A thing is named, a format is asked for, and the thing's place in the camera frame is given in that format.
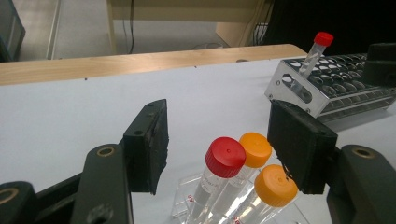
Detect orange-capped test tube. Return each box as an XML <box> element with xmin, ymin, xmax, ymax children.
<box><xmin>230</xmin><ymin>163</ymin><xmax>299</xmax><ymax>224</ymax></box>
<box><xmin>211</xmin><ymin>132</ymin><xmax>274</xmax><ymax>224</ymax></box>

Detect clear acrylic tube rack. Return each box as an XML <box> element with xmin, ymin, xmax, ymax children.
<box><xmin>171</xmin><ymin>172</ymin><xmax>312</xmax><ymax>224</ymax></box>

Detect red-capped test tube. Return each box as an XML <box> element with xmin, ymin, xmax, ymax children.
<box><xmin>185</xmin><ymin>136</ymin><xmax>248</xmax><ymax>224</ymax></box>
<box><xmin>298</xmin><ymin>31</ymin><xmax>335</xmax><ymax>79</ymax></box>

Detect black hanging cable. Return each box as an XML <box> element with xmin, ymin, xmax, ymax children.
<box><xmin>122</xmin><ymin>0</ymin><xmax>135</xmax><ymax>55</ymax></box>

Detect light wooden furniture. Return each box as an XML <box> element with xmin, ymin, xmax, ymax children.
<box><xmin>106</xmin><ymin>0</ymin><xmax>275</xmax><ymax>56</ymax></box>

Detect perforated metal tube rack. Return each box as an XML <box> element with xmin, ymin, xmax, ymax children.
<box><xmin>264</xmin><ymin>52</ymin><xmax>396</xmax><ymax>124</ymax></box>

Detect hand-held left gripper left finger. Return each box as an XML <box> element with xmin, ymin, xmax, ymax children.
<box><xmin>69</xmin><ymin>98</ymin><xmax>170</xmax><ymax>224</ymax></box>

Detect dark grey cabinet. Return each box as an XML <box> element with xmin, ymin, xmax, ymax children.
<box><xmin>0</xmin><ymin>0</ymin><xmax>27</xmax><ymax>63</ymax></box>

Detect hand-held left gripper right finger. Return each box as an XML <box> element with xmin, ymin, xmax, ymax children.
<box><xmin>266</xmin><ymin>99</ymin><xmax>396</xmax><ymax>224</ymax></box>

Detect black curtain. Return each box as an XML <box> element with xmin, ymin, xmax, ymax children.
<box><xmin>264</xmin><ymin>0</ymin><xmax>396</xmax><ymax>58</ymax></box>

